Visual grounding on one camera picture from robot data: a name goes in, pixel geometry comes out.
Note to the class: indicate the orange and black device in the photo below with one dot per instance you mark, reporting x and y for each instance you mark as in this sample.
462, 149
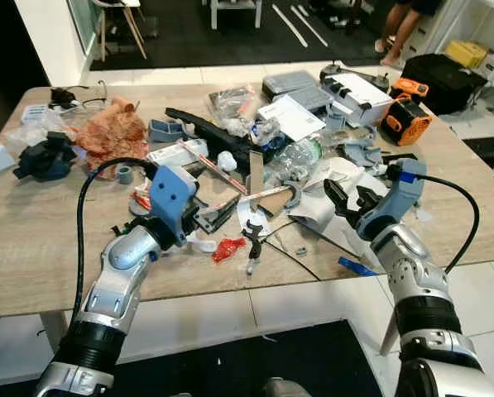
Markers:
408, 122

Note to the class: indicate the red crumpled wrapper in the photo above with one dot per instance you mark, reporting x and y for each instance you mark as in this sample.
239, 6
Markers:
228, 250

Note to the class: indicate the white stool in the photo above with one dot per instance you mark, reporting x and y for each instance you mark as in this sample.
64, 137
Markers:
234, 7

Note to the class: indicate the grey plastic case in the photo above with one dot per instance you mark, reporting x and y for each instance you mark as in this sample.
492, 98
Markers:
313, 99
288, 83

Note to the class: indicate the clear crumpled plastic bag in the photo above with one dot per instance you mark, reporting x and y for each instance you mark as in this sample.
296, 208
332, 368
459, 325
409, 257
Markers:
31, 132

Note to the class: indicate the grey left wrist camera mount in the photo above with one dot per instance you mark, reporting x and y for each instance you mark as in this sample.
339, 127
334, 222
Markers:
170, 198

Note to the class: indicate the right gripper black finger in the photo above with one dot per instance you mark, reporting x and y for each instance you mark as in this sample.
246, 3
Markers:
368, 197
339, 200

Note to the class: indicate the white crumpled bag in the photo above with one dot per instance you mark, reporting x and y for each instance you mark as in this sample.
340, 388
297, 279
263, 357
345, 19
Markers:
313, 207

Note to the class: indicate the small blue flat piece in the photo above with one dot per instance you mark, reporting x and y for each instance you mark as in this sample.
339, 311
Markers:
356, 266

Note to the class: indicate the clear packet of parts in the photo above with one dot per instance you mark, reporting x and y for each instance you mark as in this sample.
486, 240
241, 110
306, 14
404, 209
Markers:
232, 106

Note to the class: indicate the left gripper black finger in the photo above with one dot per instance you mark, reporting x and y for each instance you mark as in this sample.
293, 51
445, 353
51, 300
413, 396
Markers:
218, 218

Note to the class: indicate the person with bare legs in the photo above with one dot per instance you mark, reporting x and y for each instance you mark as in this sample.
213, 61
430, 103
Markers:
405, 25

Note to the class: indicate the wooden-legged chair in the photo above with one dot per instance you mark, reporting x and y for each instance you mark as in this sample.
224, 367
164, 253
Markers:
122, 21

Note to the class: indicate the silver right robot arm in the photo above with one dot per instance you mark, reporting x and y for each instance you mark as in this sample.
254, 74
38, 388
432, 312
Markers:
420, 281

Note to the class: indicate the grey curved printed part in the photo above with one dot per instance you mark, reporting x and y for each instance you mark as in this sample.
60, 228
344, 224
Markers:
364, 154

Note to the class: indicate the clear plastic bottle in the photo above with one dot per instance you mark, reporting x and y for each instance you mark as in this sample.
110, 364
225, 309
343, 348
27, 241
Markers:
296, 159

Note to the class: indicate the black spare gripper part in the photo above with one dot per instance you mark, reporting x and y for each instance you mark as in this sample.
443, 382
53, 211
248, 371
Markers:
46, 157

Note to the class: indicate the yellow box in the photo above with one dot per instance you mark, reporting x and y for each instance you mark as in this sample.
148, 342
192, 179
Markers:
466, 53

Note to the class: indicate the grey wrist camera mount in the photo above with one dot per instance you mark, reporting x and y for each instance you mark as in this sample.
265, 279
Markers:
400, 198
170, 198

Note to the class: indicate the grey right robot foot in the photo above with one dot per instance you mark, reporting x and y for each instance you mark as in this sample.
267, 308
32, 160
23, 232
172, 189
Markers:
288, 387

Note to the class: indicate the metal carpenter square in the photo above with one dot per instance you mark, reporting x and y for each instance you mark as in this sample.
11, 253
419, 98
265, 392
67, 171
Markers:
256, 169

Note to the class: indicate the grey-blue printed part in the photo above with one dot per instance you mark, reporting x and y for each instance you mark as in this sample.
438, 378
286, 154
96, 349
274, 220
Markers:
165, 131

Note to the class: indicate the black wrench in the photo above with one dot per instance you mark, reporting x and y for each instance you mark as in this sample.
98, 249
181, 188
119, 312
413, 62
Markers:
253, 240

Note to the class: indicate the white boxy device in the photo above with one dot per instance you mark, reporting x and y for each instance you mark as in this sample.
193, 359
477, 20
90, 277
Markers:
358, 93

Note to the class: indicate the black bag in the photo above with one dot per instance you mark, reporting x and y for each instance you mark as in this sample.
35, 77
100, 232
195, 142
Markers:
441, 83

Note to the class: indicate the white paper booklet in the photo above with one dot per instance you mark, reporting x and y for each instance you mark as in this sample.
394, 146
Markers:
290, 117

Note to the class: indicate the white plastic tube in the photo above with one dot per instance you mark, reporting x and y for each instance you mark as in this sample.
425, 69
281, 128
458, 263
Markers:
176, 152

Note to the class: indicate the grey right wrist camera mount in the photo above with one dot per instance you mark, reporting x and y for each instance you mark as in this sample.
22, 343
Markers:
400, 198

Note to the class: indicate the white and red stick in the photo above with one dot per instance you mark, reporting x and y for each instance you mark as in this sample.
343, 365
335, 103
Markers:
213, 168

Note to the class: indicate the black floor mat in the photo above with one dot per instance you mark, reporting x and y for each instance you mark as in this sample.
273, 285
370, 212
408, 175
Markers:
230, 364

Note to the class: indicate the light wooden table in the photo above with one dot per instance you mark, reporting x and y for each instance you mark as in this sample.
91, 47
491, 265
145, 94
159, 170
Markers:
40, 240

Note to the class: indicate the long black plastic part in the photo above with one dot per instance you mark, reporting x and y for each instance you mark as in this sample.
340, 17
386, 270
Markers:
201, 126

